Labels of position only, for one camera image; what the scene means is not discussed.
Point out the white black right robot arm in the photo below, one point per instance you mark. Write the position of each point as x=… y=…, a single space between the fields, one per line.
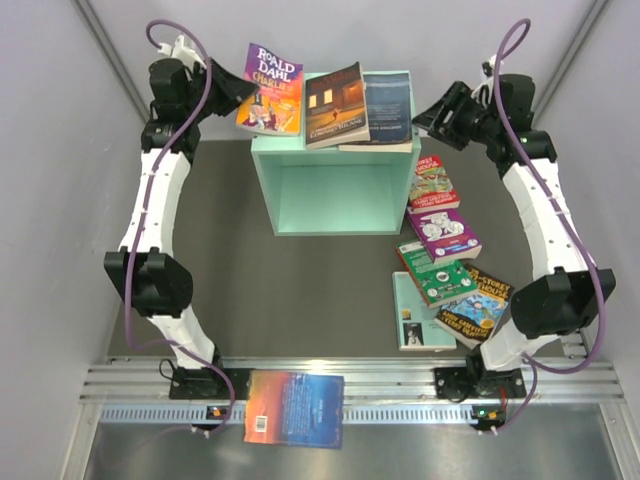
x=568 y=290

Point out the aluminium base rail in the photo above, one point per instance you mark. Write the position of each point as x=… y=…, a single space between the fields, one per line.
x=324 y=304

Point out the Jane Eyre sunset cover book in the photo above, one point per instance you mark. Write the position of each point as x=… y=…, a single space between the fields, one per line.
x=294 y=409

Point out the aluminium left frame post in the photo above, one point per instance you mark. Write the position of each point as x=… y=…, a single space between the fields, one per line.
x=105 y=44

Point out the dark blue paperback book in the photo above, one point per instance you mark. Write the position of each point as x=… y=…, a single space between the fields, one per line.
x=388 y=102

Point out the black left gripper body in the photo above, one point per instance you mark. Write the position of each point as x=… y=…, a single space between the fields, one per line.
x=198 y=87

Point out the Roald Dahl Charlie book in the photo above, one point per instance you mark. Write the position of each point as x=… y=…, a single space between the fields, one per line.
x=276 y=107

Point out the red Treehouse paperback book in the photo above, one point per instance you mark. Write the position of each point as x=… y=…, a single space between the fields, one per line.
x=431 y=188

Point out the green paperback book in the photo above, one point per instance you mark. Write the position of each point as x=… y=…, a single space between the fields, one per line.
x=438 y=284

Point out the purple paperback book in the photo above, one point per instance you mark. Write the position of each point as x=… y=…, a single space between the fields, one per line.
x=444 y=235

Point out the aluminium right frame post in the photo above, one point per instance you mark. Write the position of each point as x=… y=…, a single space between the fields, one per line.
x=589 y=20

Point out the black yellow Storey Treehouse book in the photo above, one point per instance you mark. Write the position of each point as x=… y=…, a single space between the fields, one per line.
x=473 y=320

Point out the dark brown Edward Tulane book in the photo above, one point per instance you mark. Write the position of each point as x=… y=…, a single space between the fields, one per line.
x=335 y=108

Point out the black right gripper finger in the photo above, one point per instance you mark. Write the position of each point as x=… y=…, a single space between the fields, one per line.
x=447 y=102
x=432 y=121

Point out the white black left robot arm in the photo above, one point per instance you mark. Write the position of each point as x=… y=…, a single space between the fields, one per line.
x=188 y=86

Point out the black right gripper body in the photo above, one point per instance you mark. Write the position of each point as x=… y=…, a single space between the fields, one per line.
x=467 y=121

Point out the aluminium frame post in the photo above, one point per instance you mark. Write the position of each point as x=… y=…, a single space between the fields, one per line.
x=105 y=44
x=589 y=20

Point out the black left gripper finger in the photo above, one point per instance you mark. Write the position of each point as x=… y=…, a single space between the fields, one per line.
x=229 y=88
x=224 y=104

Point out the light teal thin book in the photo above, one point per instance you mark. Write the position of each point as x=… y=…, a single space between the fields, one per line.
x=416 y=328

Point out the mint green wooden cube shelf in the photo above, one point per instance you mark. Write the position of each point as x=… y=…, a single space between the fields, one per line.
x=327 y=191

